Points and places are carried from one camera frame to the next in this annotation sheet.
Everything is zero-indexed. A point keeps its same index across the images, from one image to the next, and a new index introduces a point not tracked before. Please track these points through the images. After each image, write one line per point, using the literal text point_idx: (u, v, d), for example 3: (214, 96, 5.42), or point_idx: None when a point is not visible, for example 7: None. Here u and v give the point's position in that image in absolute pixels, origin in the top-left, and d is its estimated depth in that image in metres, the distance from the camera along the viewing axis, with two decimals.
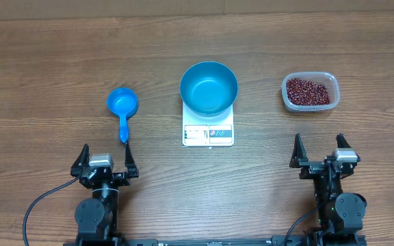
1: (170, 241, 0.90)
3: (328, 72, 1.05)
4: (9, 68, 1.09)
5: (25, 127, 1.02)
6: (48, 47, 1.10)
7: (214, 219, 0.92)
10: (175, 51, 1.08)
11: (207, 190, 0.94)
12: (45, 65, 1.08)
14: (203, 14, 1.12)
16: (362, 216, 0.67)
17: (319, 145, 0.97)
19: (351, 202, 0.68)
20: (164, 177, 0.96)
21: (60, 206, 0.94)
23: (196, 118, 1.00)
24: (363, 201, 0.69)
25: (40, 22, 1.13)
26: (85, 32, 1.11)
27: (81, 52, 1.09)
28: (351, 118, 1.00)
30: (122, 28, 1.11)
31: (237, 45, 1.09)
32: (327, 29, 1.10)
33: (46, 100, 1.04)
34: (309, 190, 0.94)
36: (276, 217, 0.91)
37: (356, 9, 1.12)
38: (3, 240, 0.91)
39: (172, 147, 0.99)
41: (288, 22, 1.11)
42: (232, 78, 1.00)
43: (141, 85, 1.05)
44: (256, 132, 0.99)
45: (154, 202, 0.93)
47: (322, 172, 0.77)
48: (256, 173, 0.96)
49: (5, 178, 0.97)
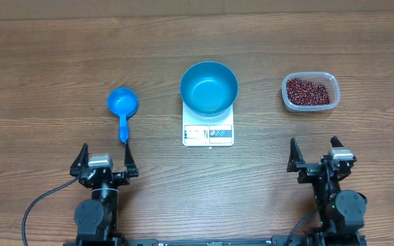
1: (170, 241, 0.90)
3: (328, 72, 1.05)
4: (9, 68, 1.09)
5: (25, 127, 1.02)
6: (48, 47, 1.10)
7: (214, 219, 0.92)
10: (175, 52, 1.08)
11: (207, 190, 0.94)
12: (45, 65, 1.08)
14: (203, 15, 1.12)
16: (363, 213, 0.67)
17: (319, 145, 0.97)
19: (351, 199, 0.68)
20: (163, 177, 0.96)
21: (60, 206, 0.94)
23: (196, 118, 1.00)
24: (363, 199, 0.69)
25: (40, 22, 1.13)
26: (85, 31, 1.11)
27: (81, 52, 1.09)
28: (351, 118, 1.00)
30: (122, 28, 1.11)
31: (237, 45, 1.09)
32: (327, 30, 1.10)
33: (46, 100, 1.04)
34: (309, 191, 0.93)
36: (276, 217, 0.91)
37: (356, 9, 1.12)
38: (3, 240, 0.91)
39: (172, 147, 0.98)
41: (288, 22, 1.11)
42: (232, 78, 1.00)
43: (141, 85, 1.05)
44: (256, 132, 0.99)
45: (154, 202, 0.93)
47: (319, 173, 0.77)
48: (256, 173, 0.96)
49: (5, 178, 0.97)
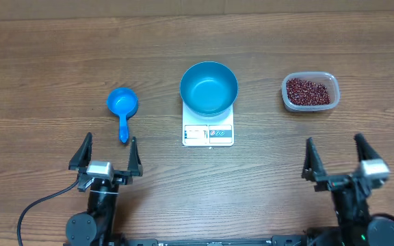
1: (170, 241, 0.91)
3: (328, 72, 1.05)
4: (9, 68, 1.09)
5: (25, 127, 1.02)
6: (48, 47, 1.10)
7: (214, 219, 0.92)
10: (175, 52, 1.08)
11: (207, 190, 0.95)
12: (45, 65, 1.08)
14: (203, 15, 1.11)
16: None
17: (319, 145, 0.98)
19: (388, 231, 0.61)
20: (164, 177, 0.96)
21: (59, 206, 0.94)
23: (196, 118, 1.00)
24: None
25: (39, 22, 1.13)
26: (85, 32, 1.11)
27: (81, 52, 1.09)
28: (350, 118, 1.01)
30: (122, 28, 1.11)
31: (237, 45, 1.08)
32: (327, 30, 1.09)
33: (46, 100, 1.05)
34: (308, 190, 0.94)
36: (276, 217, 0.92)
37: (356, 9, 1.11)
38: (4, 240, 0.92)
39: (172, 147, 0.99)
41: (287, 22, 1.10)
42: (232, 78, 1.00)
43: (141, 85, 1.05)
44: (256, 132, 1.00)
45: (154, 202, 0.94)
47: (345, 187, 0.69)
48: (256, 173, 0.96)
49: (5, 178, 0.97)
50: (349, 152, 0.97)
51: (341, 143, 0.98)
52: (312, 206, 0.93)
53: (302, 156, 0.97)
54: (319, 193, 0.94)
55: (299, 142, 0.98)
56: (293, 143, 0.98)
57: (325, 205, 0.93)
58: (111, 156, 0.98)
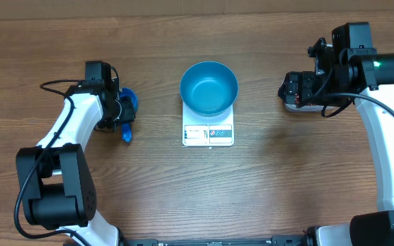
1: (170, 241, 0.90)
3: None
4: (9, 67, 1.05)
5: (25, 127, 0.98)
6: (46, 46, 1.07)
7: (214, 219, 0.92)
10: (175, 51, 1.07)
11: (207, 190, 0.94)
12: (45, 65, 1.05)
14: (203, 15, 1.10)
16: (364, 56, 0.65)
17: (319, 145, 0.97)
19: (364, 52, 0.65)
20: (164, 177, 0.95)
21: None
23: (196, 118, 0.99)
24: (373, 49, 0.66)
25: (40, 22, 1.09)
26: (85, 31, 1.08)
27: (81, 52, 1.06)
28: (351, 118, 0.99)
30: (122, 28, 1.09)
31: (237, 45, 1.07)
32: (327, 29, 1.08)
33: (46, 100, 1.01)
34: (310, 190, 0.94)
36: (276, 217, 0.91)
37: (355, 10, 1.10)
38: (3, 240, 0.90)
39: (172, 147, 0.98)
41: (287, 22, 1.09)
42: (232, 78, 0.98)
43: (141, 85, 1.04)
44: (256, 132, 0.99)
45: (154, 202, 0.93)
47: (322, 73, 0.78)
48: (256, 173, 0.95)
49: (5, 178, 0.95)
50: (349, 152, 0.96)
51: (341, 143, 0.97)
52: (313, 204, 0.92)
53: (302, 156, 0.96)
54: (319, 193, 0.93)
55: (300, 142, 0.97)
56: (293, 143, 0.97)
57: (325, 205, 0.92)
58: (111, 156, 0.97)
